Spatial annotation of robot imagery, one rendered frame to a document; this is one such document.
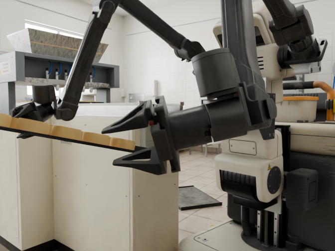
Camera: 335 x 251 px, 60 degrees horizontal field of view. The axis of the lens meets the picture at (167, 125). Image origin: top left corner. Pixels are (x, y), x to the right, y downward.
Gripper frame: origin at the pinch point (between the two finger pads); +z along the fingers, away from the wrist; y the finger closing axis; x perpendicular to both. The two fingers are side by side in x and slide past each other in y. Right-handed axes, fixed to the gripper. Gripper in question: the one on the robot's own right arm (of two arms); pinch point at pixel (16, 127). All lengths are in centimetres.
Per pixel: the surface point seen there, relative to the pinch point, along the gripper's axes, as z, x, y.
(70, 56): -112, -18, 19
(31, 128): 35.9, 26.2, 3.8
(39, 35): -94, -24, 34
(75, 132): 31.9, 30.4, 0.4
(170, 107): -69, 37, -23
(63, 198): -67, -37, -55
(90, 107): -64, -1, -10
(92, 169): -54, -8, -39
